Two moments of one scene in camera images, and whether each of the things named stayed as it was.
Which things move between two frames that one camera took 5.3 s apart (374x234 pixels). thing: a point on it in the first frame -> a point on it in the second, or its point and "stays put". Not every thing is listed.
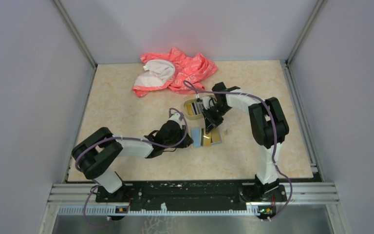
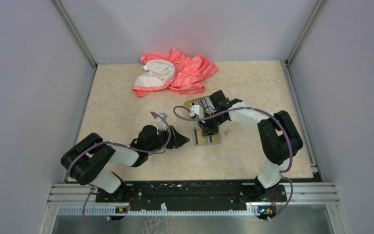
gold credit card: x=207 y=139 -> x=201 y=139
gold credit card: x=216 y=136 stays put
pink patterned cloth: x=174 y=71 stays put
